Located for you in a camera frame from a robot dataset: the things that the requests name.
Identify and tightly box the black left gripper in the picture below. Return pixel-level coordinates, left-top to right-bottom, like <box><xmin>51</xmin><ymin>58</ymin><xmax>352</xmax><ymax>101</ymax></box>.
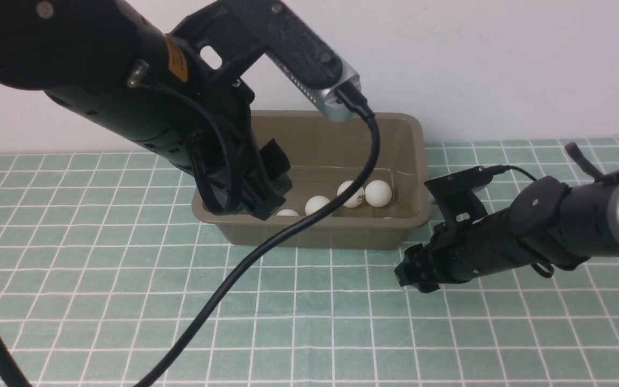
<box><xmin>46</xmin><ymin>38</ymin><xmax>292</xmax><ymax>220</ymax></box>

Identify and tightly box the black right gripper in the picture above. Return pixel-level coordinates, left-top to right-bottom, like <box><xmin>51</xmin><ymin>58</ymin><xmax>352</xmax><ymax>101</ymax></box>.
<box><xmin>394</xmin><ymin>209</ymin><xmax>538</xmax><ymax>293</ymax></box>

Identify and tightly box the white ping-pong ball printed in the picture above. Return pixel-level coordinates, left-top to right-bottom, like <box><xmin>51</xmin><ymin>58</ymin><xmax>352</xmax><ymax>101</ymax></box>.
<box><xmin>336</xmin><ymin>180</ymin><xmax>366</xmax><ymax>209</ymax></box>

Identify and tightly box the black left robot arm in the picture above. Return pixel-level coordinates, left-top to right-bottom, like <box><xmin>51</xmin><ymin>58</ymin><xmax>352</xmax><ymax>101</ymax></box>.
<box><xmin>0</xmin><ymin>1</ymin><xmax>292</xmax><ymax>220</ymax></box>

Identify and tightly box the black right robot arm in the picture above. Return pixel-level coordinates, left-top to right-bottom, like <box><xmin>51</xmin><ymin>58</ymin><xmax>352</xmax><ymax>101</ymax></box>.
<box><xmin>394</xmin><ymin>142</ymin><xmax>619</xmax><ymax>293</ymax></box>

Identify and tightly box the olive green plastic bin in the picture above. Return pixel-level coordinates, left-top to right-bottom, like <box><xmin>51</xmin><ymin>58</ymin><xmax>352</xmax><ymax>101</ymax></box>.
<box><xmin>191</xmin><ymin>111</ymin><xmax>433</xmax><ymax>250</ymax></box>

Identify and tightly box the green checked tablecloth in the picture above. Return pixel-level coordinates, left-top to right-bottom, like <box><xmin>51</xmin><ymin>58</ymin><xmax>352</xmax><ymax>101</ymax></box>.
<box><xmin>0</xmin><ymin>152</ymin><xmax>619</xmax><ymax>386</ymax></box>

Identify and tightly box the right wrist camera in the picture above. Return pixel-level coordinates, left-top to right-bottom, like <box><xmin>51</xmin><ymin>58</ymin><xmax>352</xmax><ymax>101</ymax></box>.
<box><xmin>424</xmin><ymin>166</ymin><xmax>494</xmax><ymax>228</ymax></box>

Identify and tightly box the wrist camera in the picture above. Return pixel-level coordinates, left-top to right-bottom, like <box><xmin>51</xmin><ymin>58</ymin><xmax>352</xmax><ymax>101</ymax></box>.
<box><xmin>172</xmin><ymin>1</ymin><xmax>361</xmax><ymax>123</ymax></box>
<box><xmin>424</xmin><ymin>166</ymin><xmax>494</xmax><ymax>228</ymax></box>

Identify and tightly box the black right camera cable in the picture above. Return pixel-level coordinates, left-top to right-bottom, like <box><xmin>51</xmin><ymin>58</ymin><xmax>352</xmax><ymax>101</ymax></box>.
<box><xmin>490</xmin><ymin>164</ymin><xmax>555</xmax><ymax>279</ymax></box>

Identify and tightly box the black camera cable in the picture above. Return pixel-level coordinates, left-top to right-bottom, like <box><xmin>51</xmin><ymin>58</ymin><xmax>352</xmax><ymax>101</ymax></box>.
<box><xmin>0</xmin><ymin>75</ymin><xmax>381</xmax><ymax>387</ymax></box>
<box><xmin>490</xmin><ymin>164</ymin><xmax>555</xmax><ymax>279</ymax></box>

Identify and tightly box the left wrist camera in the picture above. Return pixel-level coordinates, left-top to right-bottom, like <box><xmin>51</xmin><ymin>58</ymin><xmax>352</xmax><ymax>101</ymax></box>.
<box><xmin>172</xmin><ymin>1</ymin><xmax>361</xmax><ymax>123</ymax></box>

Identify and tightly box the black left camera cable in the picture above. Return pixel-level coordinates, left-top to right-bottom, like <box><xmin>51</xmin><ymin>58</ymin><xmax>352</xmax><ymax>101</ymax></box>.
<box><xmin>0</xmin><ymin>75</ymin><xmax>381</xmax><ymax>387</ymax></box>

